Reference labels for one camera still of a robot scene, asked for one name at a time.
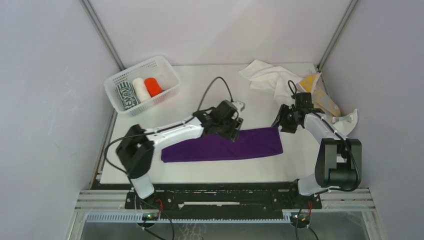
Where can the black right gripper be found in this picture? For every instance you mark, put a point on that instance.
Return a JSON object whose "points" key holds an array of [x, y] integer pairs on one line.
{"points": [[280, 120]]}

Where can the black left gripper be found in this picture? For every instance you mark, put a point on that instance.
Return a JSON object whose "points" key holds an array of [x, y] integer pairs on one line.
{"points": [[232, 134]]}

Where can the purple towel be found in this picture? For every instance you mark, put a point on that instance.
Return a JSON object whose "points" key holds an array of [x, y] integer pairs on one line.
{"points": [[251, 144]]}

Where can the orange towel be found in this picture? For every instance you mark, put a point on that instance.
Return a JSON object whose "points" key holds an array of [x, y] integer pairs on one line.
{"points": [[152, 86]]}

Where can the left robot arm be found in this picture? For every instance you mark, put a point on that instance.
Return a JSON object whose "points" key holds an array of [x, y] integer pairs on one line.
{"points": [[133, 153]]}

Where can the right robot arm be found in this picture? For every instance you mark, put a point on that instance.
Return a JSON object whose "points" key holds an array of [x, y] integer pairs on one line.
{"points": [[338, 163]]}

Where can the large white towel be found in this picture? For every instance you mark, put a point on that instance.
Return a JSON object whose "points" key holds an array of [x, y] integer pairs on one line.
{"points": [[283, 95]]}

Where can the grey yellow patterned towel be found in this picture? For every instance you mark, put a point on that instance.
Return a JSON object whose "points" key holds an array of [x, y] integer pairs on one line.
{"points": [[319, 97]]}

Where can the small white towel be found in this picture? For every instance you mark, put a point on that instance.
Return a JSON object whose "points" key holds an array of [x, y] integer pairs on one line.
{"points": [[261, 75]]}

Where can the rolled white towel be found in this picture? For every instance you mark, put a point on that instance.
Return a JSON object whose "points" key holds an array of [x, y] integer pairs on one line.
{"points": [[141, 90]]}

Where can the white plastic basket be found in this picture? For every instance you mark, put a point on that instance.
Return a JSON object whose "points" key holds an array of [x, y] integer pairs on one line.
{"points": [[156, 67]]}

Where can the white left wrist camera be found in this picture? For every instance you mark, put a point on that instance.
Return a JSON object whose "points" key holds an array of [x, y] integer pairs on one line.
{"points": [[240, 106]]}

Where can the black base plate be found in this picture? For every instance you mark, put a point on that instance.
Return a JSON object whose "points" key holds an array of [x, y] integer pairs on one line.
{"points": [[223, 200]]}

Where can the aluminium corner post right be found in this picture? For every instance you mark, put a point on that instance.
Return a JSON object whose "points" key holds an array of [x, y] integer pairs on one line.
{"points": [[351, 7]]}

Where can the aluminium corner post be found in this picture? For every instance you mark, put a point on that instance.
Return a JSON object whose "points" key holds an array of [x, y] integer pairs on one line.
{"points": [[102, 32], [351, 7]]}

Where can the white slotted cable duct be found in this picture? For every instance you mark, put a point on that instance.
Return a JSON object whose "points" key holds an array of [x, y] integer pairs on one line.
{"points": [[127, 217]]}

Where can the aluminium corner post left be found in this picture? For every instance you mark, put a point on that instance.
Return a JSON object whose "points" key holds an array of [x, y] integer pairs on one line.
{"points": [[102, 32]]}

